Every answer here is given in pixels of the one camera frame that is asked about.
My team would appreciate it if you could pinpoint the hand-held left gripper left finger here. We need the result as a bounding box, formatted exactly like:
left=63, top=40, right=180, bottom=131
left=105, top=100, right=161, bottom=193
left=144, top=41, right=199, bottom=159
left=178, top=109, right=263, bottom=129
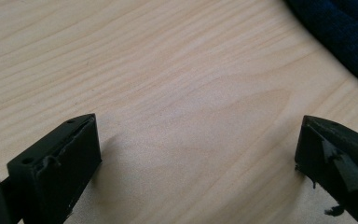
left=7, top=113, right=103, bottom=224

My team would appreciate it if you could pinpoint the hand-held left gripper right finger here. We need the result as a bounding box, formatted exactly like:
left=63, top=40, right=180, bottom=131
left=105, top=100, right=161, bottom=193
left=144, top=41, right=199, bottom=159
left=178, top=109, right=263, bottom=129
left=294, top=115, right=358, bottom=224

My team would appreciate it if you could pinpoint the dark blue cloth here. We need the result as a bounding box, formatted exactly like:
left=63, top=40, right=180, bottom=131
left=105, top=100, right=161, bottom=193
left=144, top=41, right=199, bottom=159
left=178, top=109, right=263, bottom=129
left=283, top=0, right=358, bottom=93

